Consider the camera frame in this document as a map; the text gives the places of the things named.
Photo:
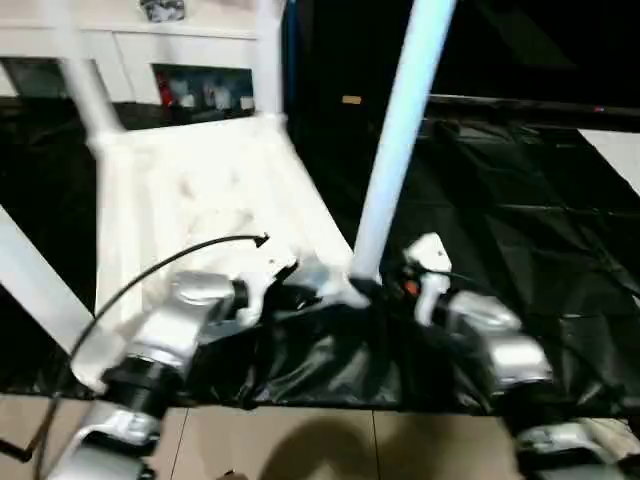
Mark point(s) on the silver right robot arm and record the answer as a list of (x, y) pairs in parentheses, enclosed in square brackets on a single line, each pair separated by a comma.
[(510, 345)]

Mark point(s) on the white flat board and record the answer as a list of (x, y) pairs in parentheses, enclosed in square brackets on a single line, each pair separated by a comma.
[(615, 155)]

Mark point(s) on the white plastic table leg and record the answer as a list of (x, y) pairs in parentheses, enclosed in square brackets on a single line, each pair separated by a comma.
[(95, 90), (400, 125), (267, 60), (30, 280)]

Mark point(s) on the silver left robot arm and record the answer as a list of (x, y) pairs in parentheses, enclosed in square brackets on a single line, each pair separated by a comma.
[(170, 325)]

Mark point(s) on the red packet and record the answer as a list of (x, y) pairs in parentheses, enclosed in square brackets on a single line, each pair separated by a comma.
[(162, 87)]

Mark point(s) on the black stand leg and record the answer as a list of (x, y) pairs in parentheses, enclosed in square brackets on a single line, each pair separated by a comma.
[(20, 447)]

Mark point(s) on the long black bar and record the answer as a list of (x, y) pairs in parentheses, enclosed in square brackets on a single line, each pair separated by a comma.
[(525, 105)]

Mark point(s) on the small tan block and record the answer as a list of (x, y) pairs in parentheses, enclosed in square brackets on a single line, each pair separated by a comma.
[(351, 99)]

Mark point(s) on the black mat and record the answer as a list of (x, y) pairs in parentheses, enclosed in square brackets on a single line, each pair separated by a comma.
[(500, 240)]

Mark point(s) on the black and white bag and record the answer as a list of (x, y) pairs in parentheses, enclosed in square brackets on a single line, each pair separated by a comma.
[(162, 9)]

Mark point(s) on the white jar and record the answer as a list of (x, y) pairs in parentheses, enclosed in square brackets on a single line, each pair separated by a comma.
[(246, 102), (220, 95), (186, 97)]

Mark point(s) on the white glass-door cabinet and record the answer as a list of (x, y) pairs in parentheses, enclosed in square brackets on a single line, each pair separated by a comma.
[(175, 42)]

